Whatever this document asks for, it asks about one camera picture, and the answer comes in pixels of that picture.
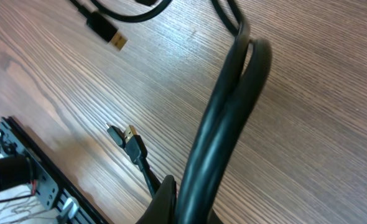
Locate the black USB cable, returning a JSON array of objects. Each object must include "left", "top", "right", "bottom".
[
  {"left": 68, "top": 0, "right": 273, "bottom": 224},
  {"left": 90, "top": 0, "right": 175, "bottom": 198}
]

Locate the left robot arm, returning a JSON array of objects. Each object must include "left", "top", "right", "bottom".
[{"left": 0, "top": 128, "right": 39, "bottom": 203}]

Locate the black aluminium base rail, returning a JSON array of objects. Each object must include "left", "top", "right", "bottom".
[{"left": 0, "top": 116, "right": 108, "bottom": 224}]

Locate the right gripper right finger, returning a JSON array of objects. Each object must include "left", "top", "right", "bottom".
[{"left": 207, "top": 209, "right": 223, "bottom": 224}]

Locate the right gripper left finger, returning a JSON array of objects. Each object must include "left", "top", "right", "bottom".
[{"left": 136, "top": 175, "right": 177, "bottom": 224}]

